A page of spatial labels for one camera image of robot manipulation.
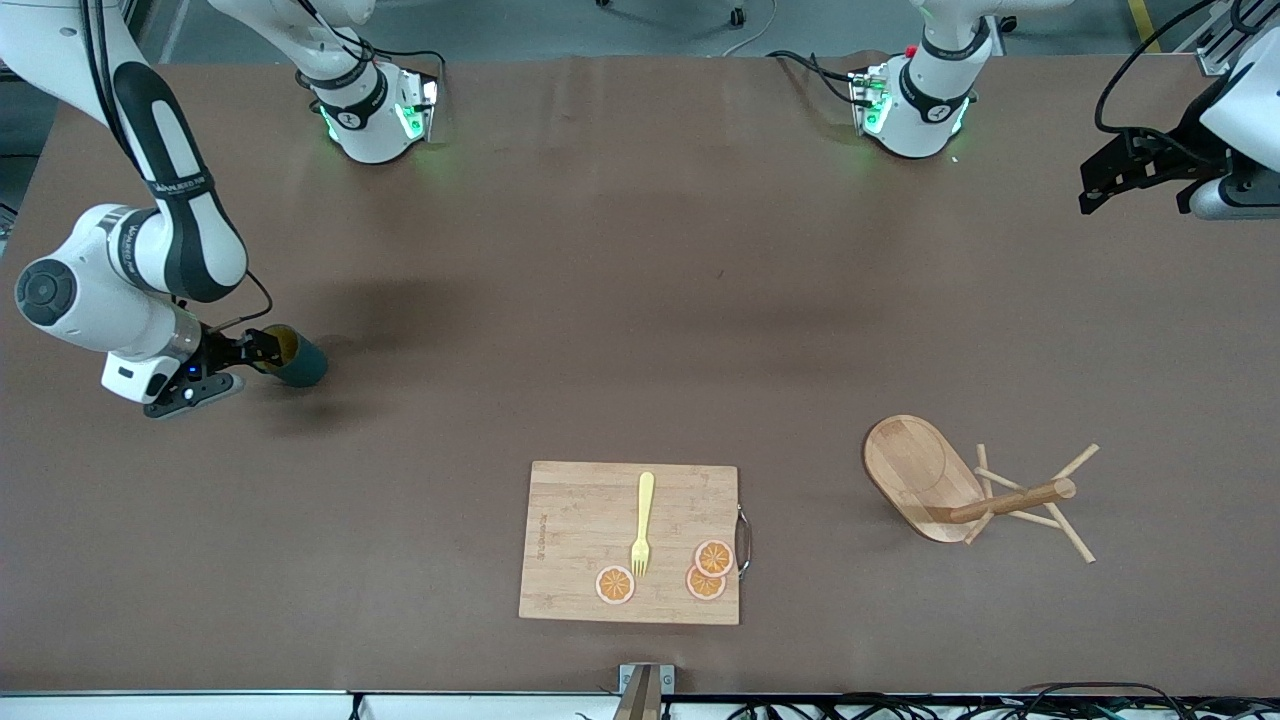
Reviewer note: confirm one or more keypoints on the dark teal ribbed mug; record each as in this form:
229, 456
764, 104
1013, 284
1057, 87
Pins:
305, 368

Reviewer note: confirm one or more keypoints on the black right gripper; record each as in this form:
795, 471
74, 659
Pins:
216, 353

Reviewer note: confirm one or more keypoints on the white table edge rail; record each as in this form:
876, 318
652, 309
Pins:
200, 708

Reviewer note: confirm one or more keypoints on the aluminium frame post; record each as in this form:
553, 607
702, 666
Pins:
1215, 62

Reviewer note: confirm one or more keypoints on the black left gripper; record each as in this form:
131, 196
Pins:
1172, 153

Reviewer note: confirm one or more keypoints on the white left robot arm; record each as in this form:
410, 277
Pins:
925, 110

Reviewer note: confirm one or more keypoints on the bamboo cutting board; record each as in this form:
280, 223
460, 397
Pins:
580, 530

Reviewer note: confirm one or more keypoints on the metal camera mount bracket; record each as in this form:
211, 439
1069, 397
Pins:
645, 700

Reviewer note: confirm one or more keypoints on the orange slice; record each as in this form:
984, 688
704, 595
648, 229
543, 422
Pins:
714, 558
700, 590
615, 585

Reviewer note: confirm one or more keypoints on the wooden mug tree rack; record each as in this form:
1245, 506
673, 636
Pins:
915, 470

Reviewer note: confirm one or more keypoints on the yellow plastic fork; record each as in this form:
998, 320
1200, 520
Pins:
645, 500

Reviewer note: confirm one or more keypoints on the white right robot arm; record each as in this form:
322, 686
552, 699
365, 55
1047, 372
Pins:
185, 230

